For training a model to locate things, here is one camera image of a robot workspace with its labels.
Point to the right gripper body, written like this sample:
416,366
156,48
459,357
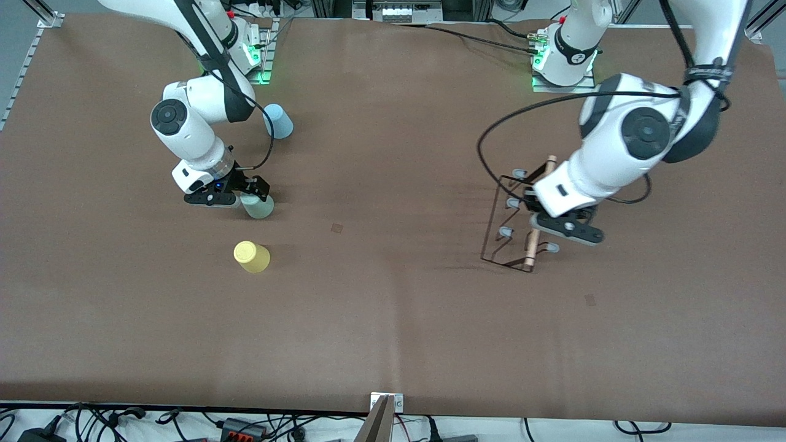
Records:
240,182

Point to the mint green plastic cup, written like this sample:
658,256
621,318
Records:
259,209

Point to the yellow plastic cup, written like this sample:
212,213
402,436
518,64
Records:
252,256

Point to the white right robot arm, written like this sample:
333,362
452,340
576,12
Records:
184,116

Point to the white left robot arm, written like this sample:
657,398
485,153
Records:
645,132

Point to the light blue plastic cup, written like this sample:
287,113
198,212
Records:
281,123

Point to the brown table cover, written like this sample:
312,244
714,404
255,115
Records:
399,319

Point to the white power strip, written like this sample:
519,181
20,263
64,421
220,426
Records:
397,11

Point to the black and orange connector block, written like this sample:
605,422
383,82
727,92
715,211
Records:
242,427

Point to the aluminium corner profile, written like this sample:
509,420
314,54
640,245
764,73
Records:
764,18

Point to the black power adapter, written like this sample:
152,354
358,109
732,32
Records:
40,436

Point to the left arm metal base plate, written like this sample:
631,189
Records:
565,89

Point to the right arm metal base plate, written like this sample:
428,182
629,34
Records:
265,58

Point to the perforated aluminium rail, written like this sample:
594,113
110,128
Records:
24,67

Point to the small aluminium edge bracket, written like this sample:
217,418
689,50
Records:
398,402

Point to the grey wedge-shaped post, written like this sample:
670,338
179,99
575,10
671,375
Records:
376,426

